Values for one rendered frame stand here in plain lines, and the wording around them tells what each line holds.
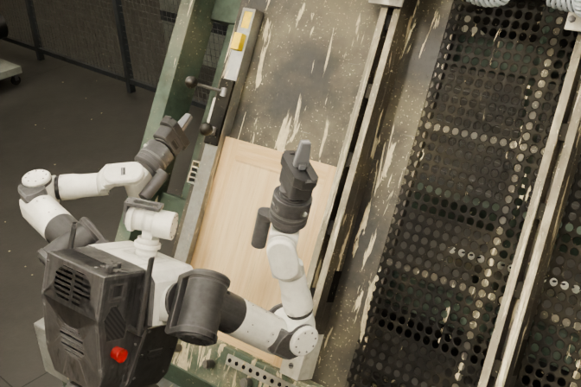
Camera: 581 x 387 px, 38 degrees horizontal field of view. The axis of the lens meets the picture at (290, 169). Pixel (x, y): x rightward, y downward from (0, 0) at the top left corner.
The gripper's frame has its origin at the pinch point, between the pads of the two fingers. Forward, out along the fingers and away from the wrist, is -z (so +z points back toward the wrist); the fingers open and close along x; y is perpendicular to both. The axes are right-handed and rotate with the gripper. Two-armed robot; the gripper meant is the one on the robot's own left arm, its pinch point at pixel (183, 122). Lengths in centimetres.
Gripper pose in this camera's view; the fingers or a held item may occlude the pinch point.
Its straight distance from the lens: 249.0
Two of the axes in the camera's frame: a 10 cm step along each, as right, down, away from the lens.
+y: 7.8, 2.3, -5.8
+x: 3.3, 6.4, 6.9
